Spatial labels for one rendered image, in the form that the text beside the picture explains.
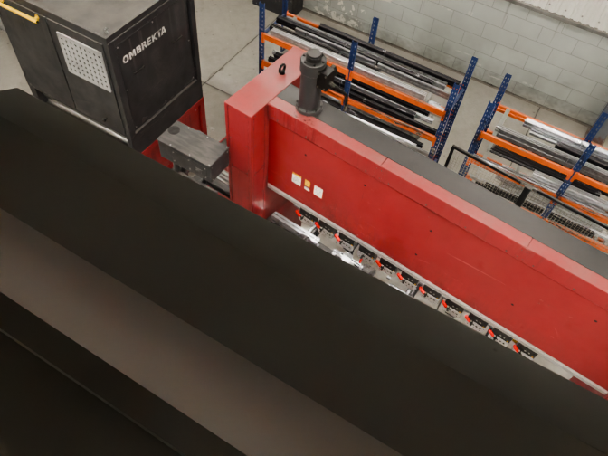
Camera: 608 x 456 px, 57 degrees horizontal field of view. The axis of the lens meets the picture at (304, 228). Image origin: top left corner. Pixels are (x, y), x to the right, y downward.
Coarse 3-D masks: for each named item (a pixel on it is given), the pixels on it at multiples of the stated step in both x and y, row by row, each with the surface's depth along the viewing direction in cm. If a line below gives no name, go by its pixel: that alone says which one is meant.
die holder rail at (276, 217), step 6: (276, 216) 513; (282, 216) 514; (276, 222) 517; (282, 222) 510; (288, 222) 511; (288, 228) 512; (294, 228) 507; (300, 228) 507; (306, 234) 504; (312, 234) 504; (312, 240) 501; (318, 240) 501
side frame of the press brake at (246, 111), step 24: (264, 72) 425; (288, 72) 427; (240, 96) 408; (264, 96) 410; (240, 120) 408; (264, 120) 417; (240, 144) 428; (264, 144) 437; (240, 168) 451; (264, 168) 461; (240, 192) 476; (264, 192) 486; (264, 216) 515; (288, 216) 568
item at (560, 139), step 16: (496, 128) 534; (544, 128) 532; (528, 144) 520; (544, 144) 522; (560, 144) 521; (576, 144) 527; (592, 144) 524; (560, 160) 514; (576, 160) 509; (592, 160) 511; (592, 176) 508
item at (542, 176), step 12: (504, 156) 563; (516, 156) 560; (540, 156) 566; (504, 168) 555; (528, 168) 558; (540, 168) 554; (528, 180) 548; (540, 180) 548; (552, 180) 544; (564, 180) 546; (576, 180) 546; (552, 192) 543; (576, 192) 536; (588, 192) 541; (600, 192) 540; (588, 204) 533; (600, 204) 532
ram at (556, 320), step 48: (288, 144) 427; (288, 192) 470; (336, 192) 430; (384, 192) 396; (384, 240) 433; (432, 240) 398; (480, 240) 369; (432, 288) 436; (480, 288) 401; (528, 288) 371; (528, 336) 404; (576, 336) 374
